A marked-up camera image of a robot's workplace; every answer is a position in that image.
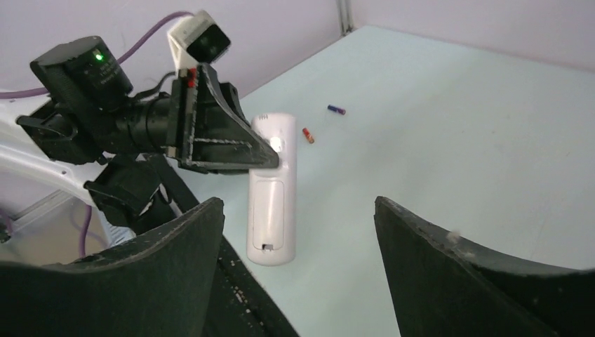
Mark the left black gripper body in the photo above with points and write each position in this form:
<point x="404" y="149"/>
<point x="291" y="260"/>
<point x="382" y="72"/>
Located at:
<point x="156" y="124"/>

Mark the white remote control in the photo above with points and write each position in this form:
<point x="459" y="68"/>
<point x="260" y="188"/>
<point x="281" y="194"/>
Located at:
<point x="271" y="234"/>

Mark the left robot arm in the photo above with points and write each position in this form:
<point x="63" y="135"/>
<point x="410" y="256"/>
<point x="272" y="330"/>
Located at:
<point x="93" y="116"/>

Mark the red battery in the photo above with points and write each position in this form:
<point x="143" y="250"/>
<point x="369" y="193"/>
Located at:
<point x="307" y="134"/>

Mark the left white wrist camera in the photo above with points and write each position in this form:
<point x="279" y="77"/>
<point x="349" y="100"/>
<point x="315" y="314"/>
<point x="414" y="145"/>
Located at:
<point x="196" y="39"/>

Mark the left aluminium frame profile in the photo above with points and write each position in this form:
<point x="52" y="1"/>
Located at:
<point x="345" y="17"/>

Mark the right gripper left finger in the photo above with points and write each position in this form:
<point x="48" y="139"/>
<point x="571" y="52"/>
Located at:
<point x="89" y="297"/>

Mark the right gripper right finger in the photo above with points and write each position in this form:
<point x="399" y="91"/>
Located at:
<point x="442" y="284"/>

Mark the blue battery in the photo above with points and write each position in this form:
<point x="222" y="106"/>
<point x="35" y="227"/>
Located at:
<point x="336" y="109"/>

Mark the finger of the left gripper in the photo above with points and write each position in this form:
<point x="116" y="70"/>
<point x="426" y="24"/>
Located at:
<point x="217" y="119"/>
<point x="227" y="156"/>

